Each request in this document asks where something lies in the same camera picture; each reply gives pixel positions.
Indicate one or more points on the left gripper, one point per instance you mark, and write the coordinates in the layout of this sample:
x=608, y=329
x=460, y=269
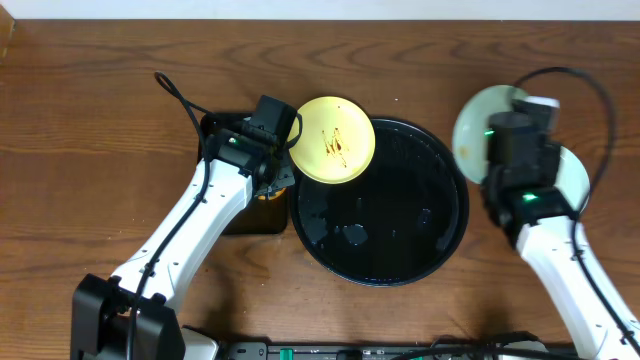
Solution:
x=282, y=163

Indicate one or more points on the orange green scrub sponge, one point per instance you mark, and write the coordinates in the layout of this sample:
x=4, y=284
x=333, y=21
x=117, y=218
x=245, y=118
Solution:
x=270, y=195

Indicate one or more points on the yellow plate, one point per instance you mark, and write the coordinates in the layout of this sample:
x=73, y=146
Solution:
x=335, y=140

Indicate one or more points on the light blue plate front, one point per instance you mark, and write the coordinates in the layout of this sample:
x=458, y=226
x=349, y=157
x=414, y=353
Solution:
x=471, y=131

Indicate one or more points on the light green plate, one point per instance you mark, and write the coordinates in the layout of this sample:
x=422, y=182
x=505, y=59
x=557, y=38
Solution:
x=572, y=179

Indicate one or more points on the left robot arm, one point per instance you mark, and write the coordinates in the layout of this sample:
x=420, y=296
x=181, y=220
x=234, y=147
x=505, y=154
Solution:
x=133, y=313

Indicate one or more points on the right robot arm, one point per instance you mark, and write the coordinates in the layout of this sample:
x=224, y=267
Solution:
x=534, y=191

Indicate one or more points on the black rectangular water tray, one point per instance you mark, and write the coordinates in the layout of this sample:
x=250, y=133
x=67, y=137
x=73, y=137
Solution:
x=261, y=216

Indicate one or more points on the black round tray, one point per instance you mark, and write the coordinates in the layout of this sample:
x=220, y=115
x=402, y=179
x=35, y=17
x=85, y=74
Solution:
x=397, y=222

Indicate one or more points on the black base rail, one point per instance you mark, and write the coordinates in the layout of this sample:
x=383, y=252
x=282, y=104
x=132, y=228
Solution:
x=509, y=347

